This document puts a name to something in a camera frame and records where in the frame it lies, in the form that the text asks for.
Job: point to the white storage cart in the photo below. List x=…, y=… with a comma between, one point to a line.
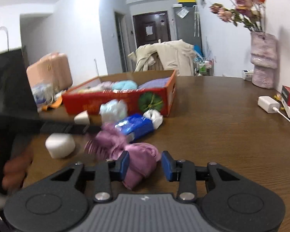
x=203, y=67

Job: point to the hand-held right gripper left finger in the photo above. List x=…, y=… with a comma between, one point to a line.
x=123, y=166

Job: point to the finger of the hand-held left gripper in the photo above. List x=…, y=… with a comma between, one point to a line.
x=62, y=127

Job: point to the person's left hand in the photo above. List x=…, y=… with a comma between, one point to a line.
x=14, y=171

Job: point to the pink satin scrunchie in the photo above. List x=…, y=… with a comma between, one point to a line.
x=104, y=140

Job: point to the yellow box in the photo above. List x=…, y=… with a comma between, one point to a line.
x=186, y=0

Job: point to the white cone-shaped object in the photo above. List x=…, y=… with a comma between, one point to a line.
x=81, y=118

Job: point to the beige coat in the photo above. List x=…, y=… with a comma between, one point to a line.
x=174, y=55

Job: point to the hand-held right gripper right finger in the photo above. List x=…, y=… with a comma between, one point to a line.
x=168, y=166

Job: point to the dried pink roses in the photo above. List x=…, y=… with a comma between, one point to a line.
x=244, y=2

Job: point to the blue tissue pack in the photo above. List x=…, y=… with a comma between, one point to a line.
x=135, y=125

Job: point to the lavender fluffy headband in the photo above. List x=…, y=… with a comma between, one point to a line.
x=105, y=85

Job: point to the black paper bag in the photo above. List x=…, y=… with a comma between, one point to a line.
x=7, y=77

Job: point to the white blue fluffy cloth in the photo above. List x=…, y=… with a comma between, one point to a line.
x=112, y=111

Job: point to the red cardboard box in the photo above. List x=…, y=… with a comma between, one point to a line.
x=91, y=101

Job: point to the white charger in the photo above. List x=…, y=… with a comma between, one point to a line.
x=267, y=104

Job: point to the pink suitcase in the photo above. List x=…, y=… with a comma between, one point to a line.
x=53, y=70

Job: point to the purple towel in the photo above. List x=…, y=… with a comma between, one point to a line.
x=154, y=83

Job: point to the grey interior door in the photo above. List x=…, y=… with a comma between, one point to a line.
x=120, y=43

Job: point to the pink textured vase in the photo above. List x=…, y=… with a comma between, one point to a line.
x=263, y=60

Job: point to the crumpled white plastic bag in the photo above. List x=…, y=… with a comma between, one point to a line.
x=153, y=117

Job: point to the dark brown entrance door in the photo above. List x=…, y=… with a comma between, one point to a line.
x=159, y=36

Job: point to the grey refrigerator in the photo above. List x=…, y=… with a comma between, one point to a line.
x=186, y=29

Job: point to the white foam cylinder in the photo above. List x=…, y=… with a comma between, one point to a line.
x=59, y=145

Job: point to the clear plastic bag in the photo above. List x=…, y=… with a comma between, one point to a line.
x=42, y=91

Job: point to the small white box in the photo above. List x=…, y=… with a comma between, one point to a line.
x=247, y=75

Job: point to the pink cloth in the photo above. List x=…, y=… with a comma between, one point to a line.
x=142, y=159

